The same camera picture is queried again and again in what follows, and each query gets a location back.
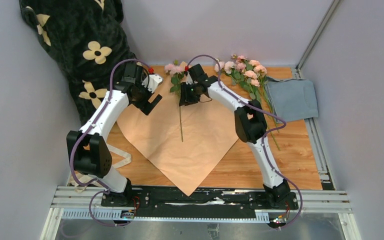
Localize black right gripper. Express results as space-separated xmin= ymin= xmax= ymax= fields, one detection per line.
xmin=179 ymin=81 xmax=201 ymax=106

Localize single pink fake rose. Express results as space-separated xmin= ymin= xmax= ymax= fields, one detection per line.
xmin=164 ymin=60 xmax=186 ymax=143

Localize peach green wrapping paper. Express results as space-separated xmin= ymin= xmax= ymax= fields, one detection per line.
xmin=110 ymin=77 xmax=244 ymax=195

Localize pink fake flower bunch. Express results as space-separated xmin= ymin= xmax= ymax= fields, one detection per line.
xmin=214 ymin=53 xmax=282 ymax=152

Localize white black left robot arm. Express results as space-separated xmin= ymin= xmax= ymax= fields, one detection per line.
xmin=66 ymin=59 xmax=163 ymax=207

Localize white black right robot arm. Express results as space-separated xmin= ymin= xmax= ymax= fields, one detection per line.
xmin=179 ymin=64 xmax=295 ymax=209

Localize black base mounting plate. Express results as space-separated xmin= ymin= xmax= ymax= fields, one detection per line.
xmin=101 ymin=185 xmax=299 ymax=219

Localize black floral plush blanket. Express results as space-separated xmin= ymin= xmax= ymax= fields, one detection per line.
xmin=19 ymin=0 xmax=136 ymax=124

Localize light blue denim cloth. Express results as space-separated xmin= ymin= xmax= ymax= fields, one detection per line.
xmin=264 ymin=76 xmax=319 ymax=122

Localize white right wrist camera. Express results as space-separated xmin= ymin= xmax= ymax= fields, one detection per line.
xmin=185 ymin=71 xmax=195 ymax=85

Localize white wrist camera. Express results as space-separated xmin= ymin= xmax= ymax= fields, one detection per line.
xmin=185 ymin=71 xmax=195 ymax=85
xmin=142 ymin=73 xmax=164 ymax=94

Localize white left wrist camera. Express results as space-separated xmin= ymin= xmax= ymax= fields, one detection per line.
xmin=142 ymin=73 xmax=164 ymax=94

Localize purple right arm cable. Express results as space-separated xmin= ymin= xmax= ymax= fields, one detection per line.
xmin=184 ymin=54 xmax=304 ymax=229

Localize cream ribbon strap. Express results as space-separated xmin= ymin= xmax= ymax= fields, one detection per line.
xmin=66 ymin=142 xmax=133 ymax=194

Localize aluminium frame rails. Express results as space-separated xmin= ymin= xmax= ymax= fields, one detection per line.
xmin=39 ymin=66 xmax=362 ymax=240

